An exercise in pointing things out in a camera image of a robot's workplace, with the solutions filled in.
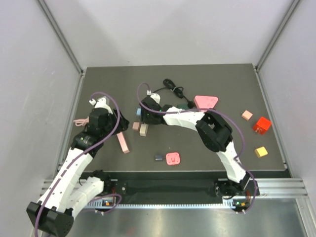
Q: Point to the small purple grey plug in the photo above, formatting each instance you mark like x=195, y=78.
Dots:
x=159, y=158

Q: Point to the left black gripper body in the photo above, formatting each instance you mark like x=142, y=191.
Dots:
x=113, y=123

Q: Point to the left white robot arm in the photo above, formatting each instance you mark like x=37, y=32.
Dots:
x=55, y=211

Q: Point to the left aluminium frame post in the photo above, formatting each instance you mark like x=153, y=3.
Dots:
x=58, y=32

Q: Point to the small pink usb plug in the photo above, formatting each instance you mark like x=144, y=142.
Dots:
x=173, y=158

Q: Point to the blue plug adapter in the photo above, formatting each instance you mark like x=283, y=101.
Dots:
x=138, y=113

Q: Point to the right aluminium frame post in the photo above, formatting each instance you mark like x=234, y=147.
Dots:
x=277, y=34

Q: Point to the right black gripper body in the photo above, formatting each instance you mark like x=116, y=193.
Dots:
x=147, y=118

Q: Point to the yellow orange plug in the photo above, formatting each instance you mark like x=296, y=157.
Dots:
x=261, y=152

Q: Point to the dark green cube socket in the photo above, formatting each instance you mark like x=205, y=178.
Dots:
x=183, y=106

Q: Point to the aluminium frame post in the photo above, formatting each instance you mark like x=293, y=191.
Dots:
x=58, y=32
x=277, y=34

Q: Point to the pink triangular socket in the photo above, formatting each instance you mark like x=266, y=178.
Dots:
x=205, y=101

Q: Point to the grey slotted cable duct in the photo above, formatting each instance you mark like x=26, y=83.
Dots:
x=225, y=204

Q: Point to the red cube plug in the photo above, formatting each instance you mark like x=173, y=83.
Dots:
x=262, y=125

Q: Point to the pink long power strip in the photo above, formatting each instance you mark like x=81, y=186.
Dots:
x=123, y=143

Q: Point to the peach plug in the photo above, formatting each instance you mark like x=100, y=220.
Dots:
x=247, y=115

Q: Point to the small pink plug adapter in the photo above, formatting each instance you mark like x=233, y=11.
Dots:
x=136, y=126

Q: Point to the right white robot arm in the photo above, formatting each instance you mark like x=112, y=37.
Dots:
x=217, y=131

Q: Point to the beige power strip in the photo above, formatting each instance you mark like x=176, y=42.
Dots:
x=143, y=129

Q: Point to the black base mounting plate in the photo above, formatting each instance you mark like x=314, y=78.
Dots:
x=173, y=181

